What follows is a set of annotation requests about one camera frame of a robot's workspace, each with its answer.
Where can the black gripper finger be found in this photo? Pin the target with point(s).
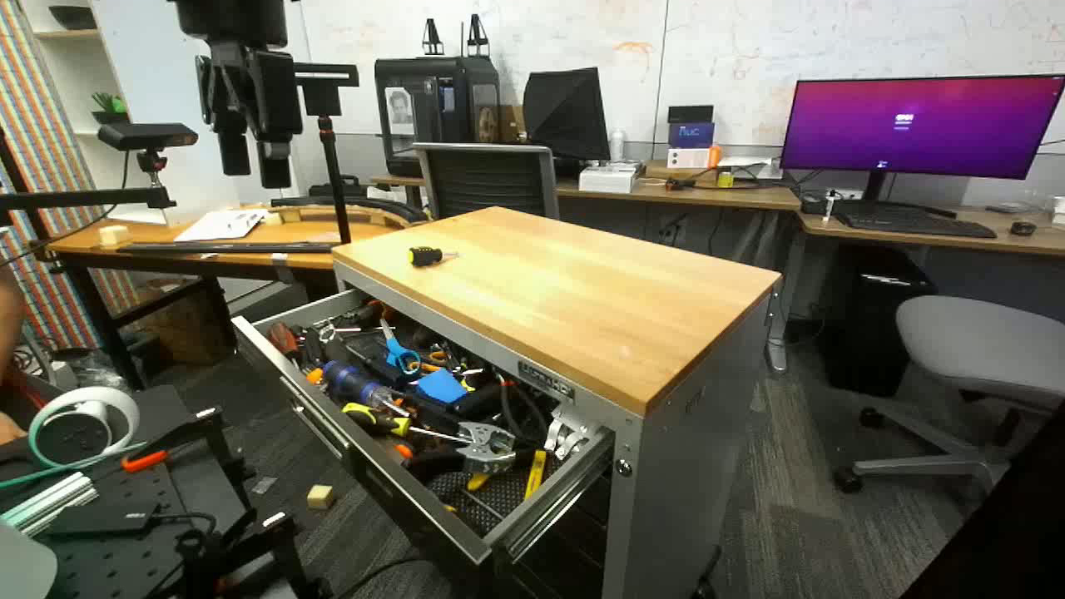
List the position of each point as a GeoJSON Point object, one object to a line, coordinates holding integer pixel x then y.
{"type": "Point", "coordinates": [275, 163]}
{"type": "Point", "coordinates": [233, 144]}

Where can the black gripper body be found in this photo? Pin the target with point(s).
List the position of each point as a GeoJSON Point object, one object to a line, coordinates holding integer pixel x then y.
{"type": "Point", "coordinates": [259, 88]}

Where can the small black screwdriver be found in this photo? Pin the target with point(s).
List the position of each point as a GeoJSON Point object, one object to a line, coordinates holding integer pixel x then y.
{"type": "Point", "coordinates": [426, 256]}

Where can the grey metal tool drawer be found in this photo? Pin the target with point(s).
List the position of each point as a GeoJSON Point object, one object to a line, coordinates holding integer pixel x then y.
{"type": "Point", "coordinates": [334, 434]}

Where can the white paper sheet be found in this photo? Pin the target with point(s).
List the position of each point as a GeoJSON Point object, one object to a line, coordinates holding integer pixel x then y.
{"type": "Point", "coordinates": [220, 224]}

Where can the wooden side desk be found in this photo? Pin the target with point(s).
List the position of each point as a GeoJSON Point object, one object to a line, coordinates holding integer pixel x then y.
{"type": "Point", "coordinates": [200, 249]}

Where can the small green plant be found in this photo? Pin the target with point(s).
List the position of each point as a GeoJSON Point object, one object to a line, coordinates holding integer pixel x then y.
{"type": "Point", "coordinates": [111, 107]}

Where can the black horizontal boom bar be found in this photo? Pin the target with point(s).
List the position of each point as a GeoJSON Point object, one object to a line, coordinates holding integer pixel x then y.
{"type": "Point", "coordinates": [85, 202]}

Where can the black 3D printer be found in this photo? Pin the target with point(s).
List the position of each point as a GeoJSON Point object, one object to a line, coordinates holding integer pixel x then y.
{"type": "Point", "coordinates": [432, 113]}

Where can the black mesh office chair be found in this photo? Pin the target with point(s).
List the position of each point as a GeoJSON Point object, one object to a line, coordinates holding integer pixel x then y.
{"type": "Point", "coordinates": [487, 181]}

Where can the light blue clamp tool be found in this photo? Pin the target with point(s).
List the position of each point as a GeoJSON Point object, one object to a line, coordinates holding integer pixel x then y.
{"type": "Point", "coordinates": [398, 356]}

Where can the small blue box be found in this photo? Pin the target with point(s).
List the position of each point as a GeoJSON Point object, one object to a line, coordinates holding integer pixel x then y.
{"type": "Point", "coordinates": [439, 389]}

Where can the black angled monitor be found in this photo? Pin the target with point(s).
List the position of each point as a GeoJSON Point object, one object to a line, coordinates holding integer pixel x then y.
{"type": "Point", "coordinates": [565, 114]}

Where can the white and green tape roll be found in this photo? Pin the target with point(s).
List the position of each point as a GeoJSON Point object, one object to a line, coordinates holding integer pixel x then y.
{"type": "Point", "coordinates": [85, 425]}

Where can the grey cabinet with wooden top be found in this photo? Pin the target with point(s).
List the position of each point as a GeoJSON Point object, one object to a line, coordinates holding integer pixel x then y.
{"type": "Point", "coordinates": [575, 289]}

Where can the white flat box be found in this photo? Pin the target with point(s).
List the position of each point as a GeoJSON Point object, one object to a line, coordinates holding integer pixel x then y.
{"type": "Point", "coordinates": [608, 179]}

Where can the small yellow block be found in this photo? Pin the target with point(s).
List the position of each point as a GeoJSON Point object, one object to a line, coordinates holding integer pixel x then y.
{"type": "Point", "coordinates": [321, 499]}

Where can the silver pliers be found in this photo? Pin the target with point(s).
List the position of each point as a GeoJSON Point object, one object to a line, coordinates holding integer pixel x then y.
{"type": "Point", "coordinates": [483, 444]}

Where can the white socket holder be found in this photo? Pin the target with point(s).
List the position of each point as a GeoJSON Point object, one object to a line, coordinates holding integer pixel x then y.
{"type": "Point", "coordinates": [562, 434]}

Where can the black breadboard table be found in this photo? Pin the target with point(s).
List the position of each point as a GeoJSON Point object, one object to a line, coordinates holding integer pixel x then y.
{"type": "Point", "coordinates": [121, 533]}

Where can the silver metal cylinder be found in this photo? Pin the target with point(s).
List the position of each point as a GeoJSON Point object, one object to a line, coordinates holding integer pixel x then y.
{"type": "Point", "coordinates": [49, 503]}

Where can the yellow flat tool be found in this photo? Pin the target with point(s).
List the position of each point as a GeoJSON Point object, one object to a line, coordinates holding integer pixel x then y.
{"type": "Point", "coordinates": [532, 474]}

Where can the blue and black box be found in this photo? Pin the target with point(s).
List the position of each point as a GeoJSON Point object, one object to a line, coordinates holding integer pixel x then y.
{"type": "Point", "coordinates": [690, 128]}

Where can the long wooden desk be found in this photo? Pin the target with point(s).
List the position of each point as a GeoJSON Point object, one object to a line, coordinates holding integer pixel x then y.
{"type": "Point", "coordinates": [721, 198]}

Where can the black keyboard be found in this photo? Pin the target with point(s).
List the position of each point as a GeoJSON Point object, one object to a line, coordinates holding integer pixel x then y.
{"type": "Point", "coordinates": [915, 220]}

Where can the monitor with purple screen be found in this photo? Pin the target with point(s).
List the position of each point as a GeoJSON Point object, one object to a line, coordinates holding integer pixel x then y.
{"type": "Point", "coordinates": [920, 126]}

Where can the grey office chair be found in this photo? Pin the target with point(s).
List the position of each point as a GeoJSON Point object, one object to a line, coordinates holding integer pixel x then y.
{"type": "Point", "coordinates": [975, 350]}

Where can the black computer mouse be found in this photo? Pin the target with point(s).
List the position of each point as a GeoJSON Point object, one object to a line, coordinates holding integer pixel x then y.
{"type": "Point", "coordinates": [1023, 227]}

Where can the black camera on tripod pole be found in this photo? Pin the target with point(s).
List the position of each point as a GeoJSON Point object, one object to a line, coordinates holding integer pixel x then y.
{"type": "Point", "coordinates": [327, 83]}

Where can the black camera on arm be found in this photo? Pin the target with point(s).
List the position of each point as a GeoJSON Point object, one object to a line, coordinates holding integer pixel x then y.
{"type": "Point", "coordinates": [147, 135]}

